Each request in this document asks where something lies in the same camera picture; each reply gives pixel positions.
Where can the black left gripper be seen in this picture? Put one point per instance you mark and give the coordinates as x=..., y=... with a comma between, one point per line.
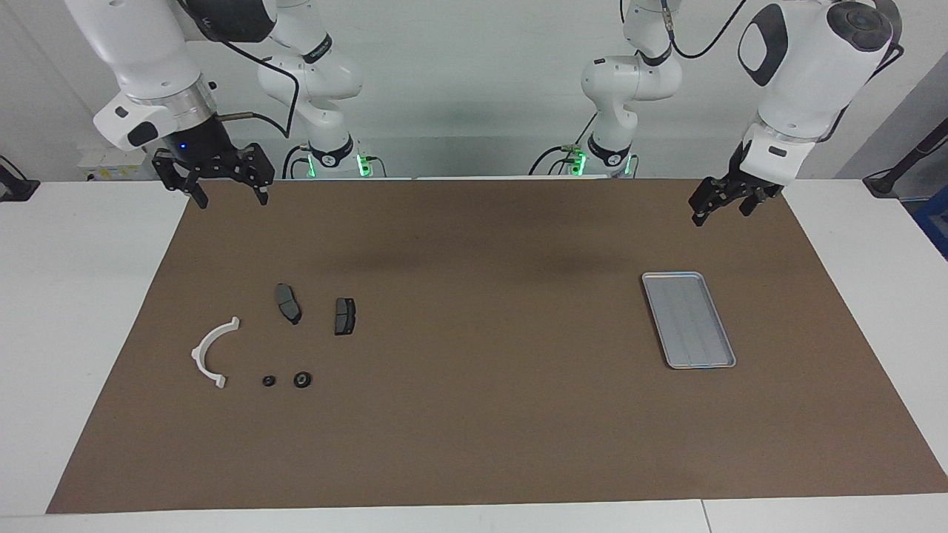
x=748, y=185

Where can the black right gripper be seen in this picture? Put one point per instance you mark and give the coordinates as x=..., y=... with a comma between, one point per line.
x=196, y=144

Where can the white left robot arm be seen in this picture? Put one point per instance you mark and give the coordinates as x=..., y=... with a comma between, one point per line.
x=807, y=66

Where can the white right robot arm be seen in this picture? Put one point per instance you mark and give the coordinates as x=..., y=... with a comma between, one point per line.
x=141, y=52

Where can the silver metal tray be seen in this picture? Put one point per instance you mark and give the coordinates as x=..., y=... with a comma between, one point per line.
x=689, y=322

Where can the white power strip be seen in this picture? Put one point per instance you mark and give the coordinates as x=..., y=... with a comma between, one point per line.
x=104, y=159

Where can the long grey brake pad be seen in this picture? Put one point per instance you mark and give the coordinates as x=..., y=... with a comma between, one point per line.
x=287, y=302

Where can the black tripod stand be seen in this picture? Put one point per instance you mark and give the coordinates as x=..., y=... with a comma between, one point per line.
x=885, y=181

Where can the short grey brake pad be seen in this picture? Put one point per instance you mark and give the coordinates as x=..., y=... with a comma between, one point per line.
x=345, y=317

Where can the black clamp stand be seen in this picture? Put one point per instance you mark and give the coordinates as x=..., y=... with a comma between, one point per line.
x=15, y=189

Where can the blue box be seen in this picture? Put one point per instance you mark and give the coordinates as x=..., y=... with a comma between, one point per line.
x=937, y=222

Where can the brown table mat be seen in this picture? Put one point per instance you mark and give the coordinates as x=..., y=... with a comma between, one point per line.
x=474, y=370

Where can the white curved plastic bracket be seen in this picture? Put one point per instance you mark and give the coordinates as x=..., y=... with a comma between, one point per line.
x=197, y=354

